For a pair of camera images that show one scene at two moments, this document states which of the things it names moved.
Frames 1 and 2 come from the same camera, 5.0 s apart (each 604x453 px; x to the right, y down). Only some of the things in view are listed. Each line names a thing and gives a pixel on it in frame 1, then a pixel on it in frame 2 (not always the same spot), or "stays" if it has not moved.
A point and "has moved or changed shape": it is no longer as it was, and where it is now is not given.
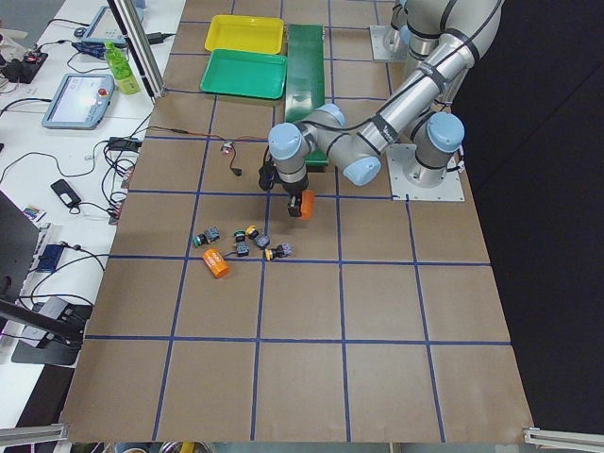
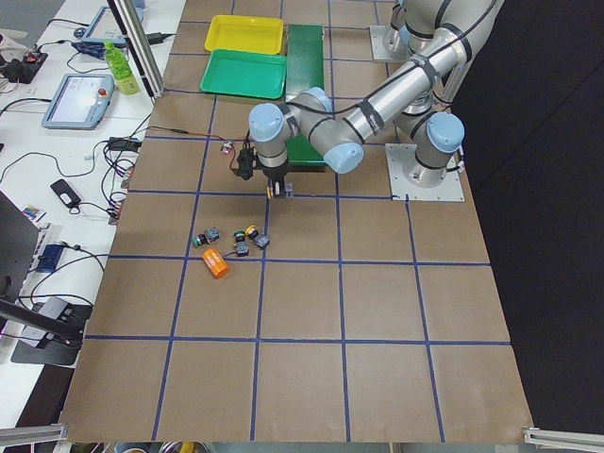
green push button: (242, 245) stays
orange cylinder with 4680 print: (215, 262) stays
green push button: (210, 235) stays
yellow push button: (280, 250) has moved or changed shape
